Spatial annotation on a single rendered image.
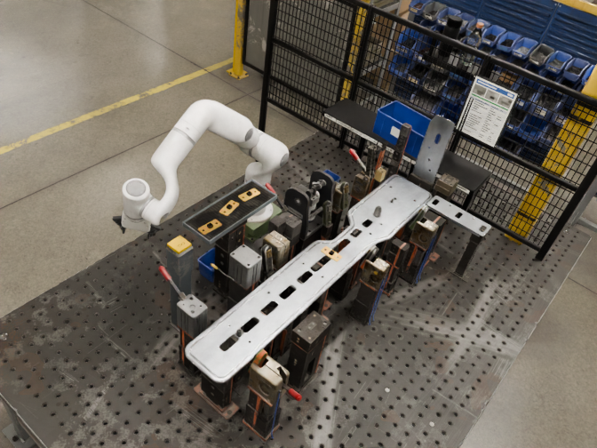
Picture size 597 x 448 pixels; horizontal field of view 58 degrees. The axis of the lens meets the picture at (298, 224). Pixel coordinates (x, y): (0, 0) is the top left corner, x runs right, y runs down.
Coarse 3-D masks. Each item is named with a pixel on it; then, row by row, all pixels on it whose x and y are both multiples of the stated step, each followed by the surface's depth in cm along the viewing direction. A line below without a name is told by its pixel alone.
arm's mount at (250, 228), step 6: (276, 210) 264; (252, 222) 255; (258, 222) 256; (264, 222) 257; (246, 228) 255; (252, 228) 252; (258, 228) 255; (264, 228) 260; (246, 234) 257; (252, 234) 254; (258, 234) 258; (264, 234) 263; (252, 240) 257
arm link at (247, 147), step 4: (212, 100) 201; (220, 104) 200; (256, 132) 217; (260, 132) 235; (264, 132) 238; (252, 136) 214; (256, 136) 217; (248, 140) 213; (252, 140) 216; (256, 140) 218; (236, 144) 215; (240, 144) 214; (244, 144) 214; (248, 144) 216; (252, 144) 218; (256, 144) 221; (240, 148) 234; (244, 148) 221; (248, 148) 221; (244, 152) 237; (248, 152) 235
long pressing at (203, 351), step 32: (384, 192) 250; (416, 192) 253; (352, 224) 231; (384, 224) 234; (320, 256) 215; (352, 256) 217; (256, 288) 199; (320, 288) 203; (224, 320) 187; (288, 320) 191; (192, 352) 176; (224, 352) 178; (256, 352) 180
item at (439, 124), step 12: (432, 120) 243; (444, 120) 239; (432, 132) 246; (444, 132) 242; (432, 144) 249; (444, 144) 245; (420, 156) 256; (432, 156) 252; (420, 168) 260; (432, 168) 255; (432, 180) 259
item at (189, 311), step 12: (180, 300) 183; (192, 300) 184; (180, 312) 183; (192, 312) 181; (204, 312) 183; (180, 324) 188; (192, 324) 182; (204, 324) 188; (180, 336) 194; (192, 336) 186; (180, 348) 198; (180, 360) 204; (192, 372) 202
